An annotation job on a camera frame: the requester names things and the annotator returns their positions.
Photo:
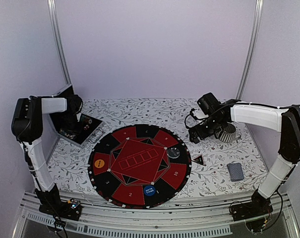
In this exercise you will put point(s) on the striped grey mug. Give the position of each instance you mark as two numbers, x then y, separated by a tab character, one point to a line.
227	134

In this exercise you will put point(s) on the clear dealer button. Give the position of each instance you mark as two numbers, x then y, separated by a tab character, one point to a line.
173	152

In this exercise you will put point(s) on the chip row in case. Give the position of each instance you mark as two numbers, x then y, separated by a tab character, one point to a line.
86	119

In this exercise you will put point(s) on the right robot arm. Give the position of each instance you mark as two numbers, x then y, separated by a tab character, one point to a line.
276	131

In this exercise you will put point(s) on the black triangular card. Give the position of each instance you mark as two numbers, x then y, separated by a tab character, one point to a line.
199	160

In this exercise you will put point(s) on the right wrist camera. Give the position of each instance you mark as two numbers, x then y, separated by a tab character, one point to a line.
197	114

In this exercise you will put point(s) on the left aluminium corner post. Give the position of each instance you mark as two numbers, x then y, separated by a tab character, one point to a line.
57	38

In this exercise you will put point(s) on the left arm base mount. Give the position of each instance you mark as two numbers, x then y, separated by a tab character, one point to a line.
60	209

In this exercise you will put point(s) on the round red black poker mat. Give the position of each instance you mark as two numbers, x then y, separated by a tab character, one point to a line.
136	156

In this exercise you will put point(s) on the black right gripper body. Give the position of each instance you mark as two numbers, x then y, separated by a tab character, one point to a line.
213	126

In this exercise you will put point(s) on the aluminium corner post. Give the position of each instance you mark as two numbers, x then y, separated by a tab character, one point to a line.
57	38
251	47

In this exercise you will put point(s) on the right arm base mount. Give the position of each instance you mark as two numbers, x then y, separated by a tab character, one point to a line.
256	207

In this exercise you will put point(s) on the blue small blind button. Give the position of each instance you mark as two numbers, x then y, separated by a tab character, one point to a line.
149	190

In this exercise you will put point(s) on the right aluminium corner post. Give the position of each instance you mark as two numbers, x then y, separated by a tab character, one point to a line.
251	47

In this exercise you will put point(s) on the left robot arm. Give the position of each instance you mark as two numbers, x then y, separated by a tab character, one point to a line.
27	127

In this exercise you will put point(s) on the front aluminium rail frame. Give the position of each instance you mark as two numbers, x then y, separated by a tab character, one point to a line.
193	217

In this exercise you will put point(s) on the aluminium poker chip case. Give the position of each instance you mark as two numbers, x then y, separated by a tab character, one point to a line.
79	138

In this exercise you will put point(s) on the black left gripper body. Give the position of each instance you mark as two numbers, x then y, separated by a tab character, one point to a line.
71	122

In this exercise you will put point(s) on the blue card deck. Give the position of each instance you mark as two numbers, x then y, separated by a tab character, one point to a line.
235	172

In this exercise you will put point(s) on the orange big blind button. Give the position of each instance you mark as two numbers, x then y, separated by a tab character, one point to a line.
99	163

